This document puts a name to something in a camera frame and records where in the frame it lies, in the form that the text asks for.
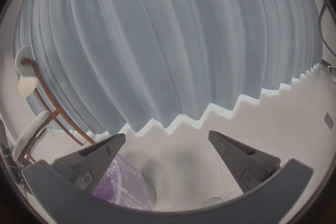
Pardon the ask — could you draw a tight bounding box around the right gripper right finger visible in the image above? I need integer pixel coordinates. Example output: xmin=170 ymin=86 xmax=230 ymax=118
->
xmin=208 ymin=131 xmax=281 ymax=194

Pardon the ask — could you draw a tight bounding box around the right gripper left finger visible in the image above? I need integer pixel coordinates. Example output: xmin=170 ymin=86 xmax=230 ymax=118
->
xmin=53 ymin=133 xmax=126 ymax=195

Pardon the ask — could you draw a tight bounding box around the purple plastic bag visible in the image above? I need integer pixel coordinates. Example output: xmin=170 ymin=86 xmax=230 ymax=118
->
xmin=92 ymin=153 xmax=153 ymax=211

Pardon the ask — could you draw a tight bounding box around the wooden chair with white cushions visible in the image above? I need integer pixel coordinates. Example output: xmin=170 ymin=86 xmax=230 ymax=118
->
xmin=12 ymin=45 xmax=97 ymax=166

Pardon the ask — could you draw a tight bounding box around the blue-green curtain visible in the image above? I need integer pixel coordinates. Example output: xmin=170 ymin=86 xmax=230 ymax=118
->
xmin=13 ymin=0 xmax=324 ymax=138

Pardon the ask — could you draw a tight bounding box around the black cable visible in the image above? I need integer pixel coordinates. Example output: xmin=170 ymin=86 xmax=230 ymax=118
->
xmin=318 ymin=5 xmax=336 ymax=57

